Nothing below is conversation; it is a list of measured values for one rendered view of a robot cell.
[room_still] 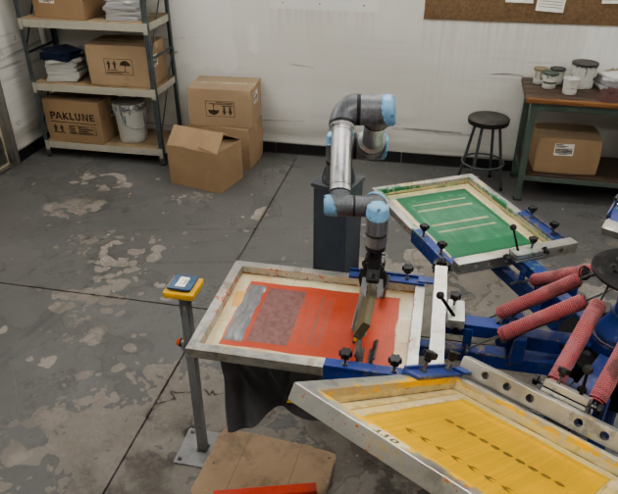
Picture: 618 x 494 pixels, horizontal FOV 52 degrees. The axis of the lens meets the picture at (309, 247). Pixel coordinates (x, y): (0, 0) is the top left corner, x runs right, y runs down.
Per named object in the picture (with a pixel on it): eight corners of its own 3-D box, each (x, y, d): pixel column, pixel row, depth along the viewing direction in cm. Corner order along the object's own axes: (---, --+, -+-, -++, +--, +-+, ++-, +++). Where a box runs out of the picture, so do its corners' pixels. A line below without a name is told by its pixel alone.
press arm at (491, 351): (265, 338, 244) (264, 325, 241) (269, 328, 249) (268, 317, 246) (608, 384, 222) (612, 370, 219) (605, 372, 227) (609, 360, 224)
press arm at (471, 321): (444, 333, 226) (445, 321, 223) (444, 322, 231) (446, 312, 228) (494, 339, 222) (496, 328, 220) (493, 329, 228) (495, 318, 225)
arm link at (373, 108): (352, 137, 285) (357, 87, 232) (386, 137, 285) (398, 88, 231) (352, 163, 284) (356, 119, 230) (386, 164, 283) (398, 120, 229)
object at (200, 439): (173, 463, 300) (146, 296, 251) (189, 428, 318) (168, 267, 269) (217, 470, 296) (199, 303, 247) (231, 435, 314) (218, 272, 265)
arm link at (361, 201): (355, 188, 226) (355, 203, 216) (386, 189, 225) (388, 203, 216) (354, 208, 230) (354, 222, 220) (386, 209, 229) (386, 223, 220)
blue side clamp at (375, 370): (322, 380, 212) (323, 365, 208) (325, 370, 216) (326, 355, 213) (413, 394, 207) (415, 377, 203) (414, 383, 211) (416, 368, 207)
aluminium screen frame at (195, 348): (185, 356, 221) (184, 348, 219) (236, 268, 270) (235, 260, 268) (415, 389, 207) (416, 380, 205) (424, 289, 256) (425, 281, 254)
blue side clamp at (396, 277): (347, 288, 259) (348, 273, 255) (349, 281, 263) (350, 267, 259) (423, 297, 253) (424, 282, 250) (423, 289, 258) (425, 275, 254)
